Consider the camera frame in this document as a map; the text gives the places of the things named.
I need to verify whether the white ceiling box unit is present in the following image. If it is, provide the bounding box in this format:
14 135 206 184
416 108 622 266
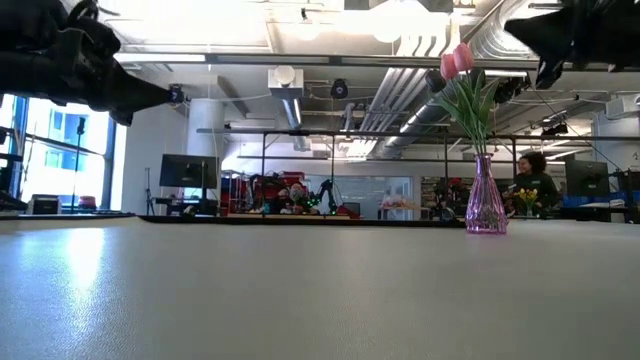
267 64 305 100

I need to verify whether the black thin tripod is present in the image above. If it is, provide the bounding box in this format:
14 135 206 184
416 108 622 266
143 167 157 216

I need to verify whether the purple glass vase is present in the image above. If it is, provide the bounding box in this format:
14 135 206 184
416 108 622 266
464 152 510 235

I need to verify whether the white round column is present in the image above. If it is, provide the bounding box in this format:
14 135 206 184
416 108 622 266
186 98 227 157

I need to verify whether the silver ventilation duct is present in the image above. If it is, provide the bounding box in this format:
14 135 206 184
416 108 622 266
372 0 541 161

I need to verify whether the black background rig frame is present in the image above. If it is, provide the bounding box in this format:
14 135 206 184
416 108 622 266
196 127 640 221

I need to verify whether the grey overhead frame beam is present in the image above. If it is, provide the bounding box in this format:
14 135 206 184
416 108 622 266
114 52 539 70

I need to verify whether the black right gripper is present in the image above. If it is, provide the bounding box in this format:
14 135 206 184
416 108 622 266
504 0 614 90

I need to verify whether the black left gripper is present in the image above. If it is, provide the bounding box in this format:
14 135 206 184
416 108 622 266
0 49 171 126

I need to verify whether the yellow flower bouquet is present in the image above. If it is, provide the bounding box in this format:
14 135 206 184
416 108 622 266
517 187 541 217

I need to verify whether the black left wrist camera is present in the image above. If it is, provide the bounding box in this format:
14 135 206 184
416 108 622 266
60 14 122 64

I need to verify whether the black light stand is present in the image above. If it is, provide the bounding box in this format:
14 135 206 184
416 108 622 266
71 117 87 207

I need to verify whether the blue storage bin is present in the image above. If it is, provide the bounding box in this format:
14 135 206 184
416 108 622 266
562 192 640 209

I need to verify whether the black computer monitor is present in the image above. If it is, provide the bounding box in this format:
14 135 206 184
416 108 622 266
158 153 220 216
564 159 612 198

